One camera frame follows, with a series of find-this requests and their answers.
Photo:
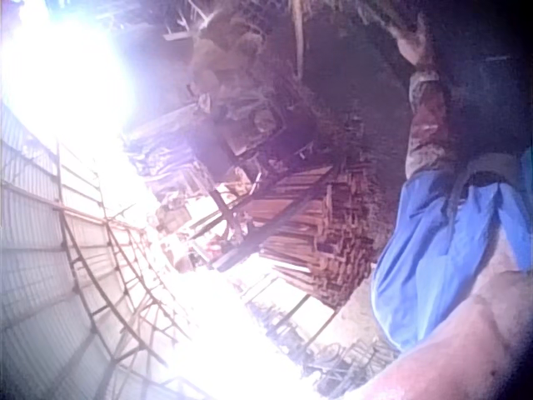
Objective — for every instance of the person's left hand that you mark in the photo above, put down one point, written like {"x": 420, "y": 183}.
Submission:
{"x": 412, "y": 43}

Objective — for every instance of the person's left fingers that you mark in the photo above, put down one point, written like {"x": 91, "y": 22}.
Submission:
{"x": 397, "y": 29}

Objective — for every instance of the stack of wooden planks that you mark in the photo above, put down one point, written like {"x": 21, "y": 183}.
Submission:
{"x": 316, "y": 233}

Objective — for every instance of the metal roof truss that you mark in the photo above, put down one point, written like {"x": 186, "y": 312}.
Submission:
{"x": 116, "y": 266}

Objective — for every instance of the wooden post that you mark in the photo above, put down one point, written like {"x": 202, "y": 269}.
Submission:
{"x": 298, "y": 37}

